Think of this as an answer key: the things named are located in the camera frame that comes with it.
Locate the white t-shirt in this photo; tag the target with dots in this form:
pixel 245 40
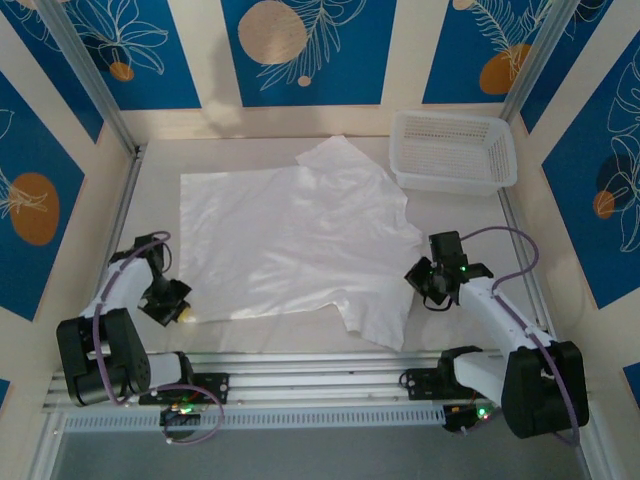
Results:
pixel 300 240

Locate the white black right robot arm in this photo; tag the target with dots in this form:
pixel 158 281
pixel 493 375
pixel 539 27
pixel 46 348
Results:
pixel 500 315

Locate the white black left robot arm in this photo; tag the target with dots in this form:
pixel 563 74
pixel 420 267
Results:
pixel 120 360

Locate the black control board green LED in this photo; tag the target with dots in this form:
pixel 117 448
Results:
pixel 177 417
pixel 465 417

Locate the white perforated plastic basket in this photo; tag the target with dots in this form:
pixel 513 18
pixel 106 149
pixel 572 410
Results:
pixel 450 135

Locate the blue panel large orange circle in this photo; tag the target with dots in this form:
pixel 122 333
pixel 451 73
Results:
pixel 20 280

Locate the blue panel flower orange circle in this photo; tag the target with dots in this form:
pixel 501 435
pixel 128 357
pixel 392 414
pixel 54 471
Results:
pixel 575 200

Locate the blue panel fern orange circle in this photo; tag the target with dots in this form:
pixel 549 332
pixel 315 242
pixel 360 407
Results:
pixel 450 60

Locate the blue panel beige circle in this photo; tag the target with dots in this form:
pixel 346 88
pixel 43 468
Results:
pixel 350 75

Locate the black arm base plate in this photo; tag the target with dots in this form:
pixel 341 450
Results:
pixel 215 387
pixel 420 385

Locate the aluminium side rail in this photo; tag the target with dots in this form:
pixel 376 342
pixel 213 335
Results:
pixel 122 210
pixel 522 250

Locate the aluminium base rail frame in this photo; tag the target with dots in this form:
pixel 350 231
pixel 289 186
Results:
pixel 310 380

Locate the aluminium frame post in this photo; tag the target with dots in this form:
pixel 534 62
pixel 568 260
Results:
pixel 100 95
pixel 540 55

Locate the blue flower-print wall panel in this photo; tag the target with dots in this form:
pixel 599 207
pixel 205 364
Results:
pixel 165 60

